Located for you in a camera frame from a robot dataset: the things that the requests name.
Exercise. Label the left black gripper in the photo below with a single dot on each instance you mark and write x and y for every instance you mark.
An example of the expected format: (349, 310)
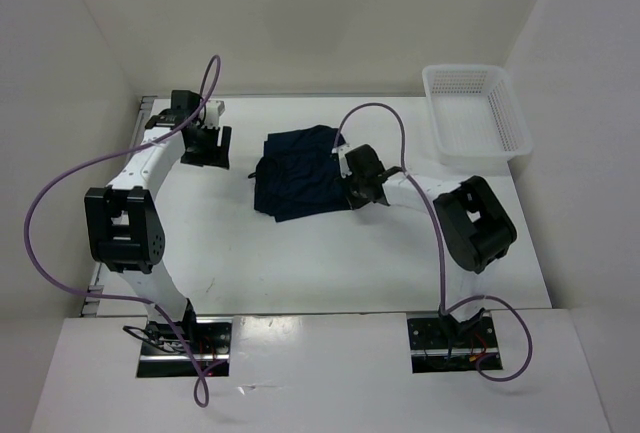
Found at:
(217, 156)

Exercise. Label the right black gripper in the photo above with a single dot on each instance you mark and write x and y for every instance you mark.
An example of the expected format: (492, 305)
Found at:
(354, 202)

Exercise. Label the navy blue shorts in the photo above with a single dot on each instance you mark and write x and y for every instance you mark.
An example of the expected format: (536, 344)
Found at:
(297, 176)

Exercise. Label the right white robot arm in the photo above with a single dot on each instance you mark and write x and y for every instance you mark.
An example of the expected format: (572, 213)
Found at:
(470, 224)

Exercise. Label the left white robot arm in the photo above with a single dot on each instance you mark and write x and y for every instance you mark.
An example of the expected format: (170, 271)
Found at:
(124, 227)

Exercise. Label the white plastic basket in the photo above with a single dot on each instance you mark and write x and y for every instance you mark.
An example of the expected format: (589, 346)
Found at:
(475, 115)

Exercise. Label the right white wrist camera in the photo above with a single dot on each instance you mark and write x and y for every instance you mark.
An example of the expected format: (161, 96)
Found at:
(338, 153)

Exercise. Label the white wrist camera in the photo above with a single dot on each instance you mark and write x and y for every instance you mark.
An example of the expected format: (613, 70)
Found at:
(211, 114)
(338, 153)

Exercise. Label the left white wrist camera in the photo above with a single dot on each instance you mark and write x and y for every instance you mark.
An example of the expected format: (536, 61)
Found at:
(211, 114)

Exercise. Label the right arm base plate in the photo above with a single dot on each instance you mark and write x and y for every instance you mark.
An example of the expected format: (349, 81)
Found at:
(439, 345)

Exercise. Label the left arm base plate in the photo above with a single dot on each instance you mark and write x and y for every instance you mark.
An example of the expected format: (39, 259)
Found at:
(163, 356)

